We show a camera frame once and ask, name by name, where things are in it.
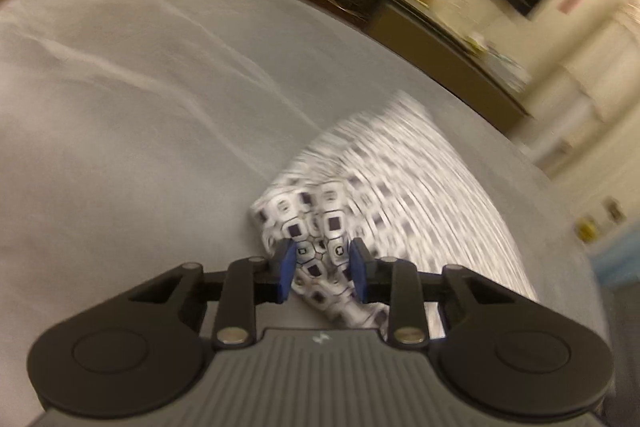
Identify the glass vase with yellow flowers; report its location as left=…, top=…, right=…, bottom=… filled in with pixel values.
left=572, top=214, right=601, bottom=243

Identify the long low sideboard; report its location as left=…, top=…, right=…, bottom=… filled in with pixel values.
left=180, top=0, right=533, bottom=132

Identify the black and white patterned cloth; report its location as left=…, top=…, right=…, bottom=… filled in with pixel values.
left=250, top=89, right=538, bottom=343

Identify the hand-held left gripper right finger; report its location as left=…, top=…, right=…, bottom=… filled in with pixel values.
left=349, top=238, right=541, bottom=349

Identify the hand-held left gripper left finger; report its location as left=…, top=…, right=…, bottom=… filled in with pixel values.
left=120, top=239, right=297, bottom=349

